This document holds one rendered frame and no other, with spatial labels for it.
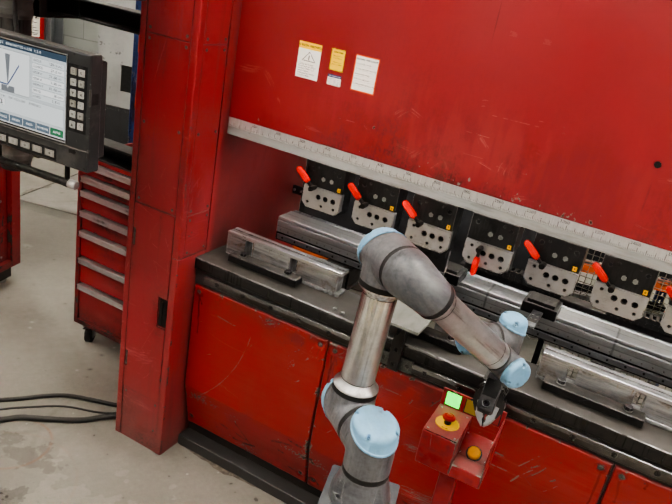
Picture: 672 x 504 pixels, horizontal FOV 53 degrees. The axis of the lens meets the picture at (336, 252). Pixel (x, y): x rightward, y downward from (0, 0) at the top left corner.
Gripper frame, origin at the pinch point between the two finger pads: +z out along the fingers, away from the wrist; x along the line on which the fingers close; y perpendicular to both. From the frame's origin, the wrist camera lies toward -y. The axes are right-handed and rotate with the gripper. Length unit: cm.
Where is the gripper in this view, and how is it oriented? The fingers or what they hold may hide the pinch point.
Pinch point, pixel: (482, 424)
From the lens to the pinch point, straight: 204.1
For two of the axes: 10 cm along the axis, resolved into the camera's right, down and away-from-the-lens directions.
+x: -8.8, -3.1, 3.6
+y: 4.6, -3.5, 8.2
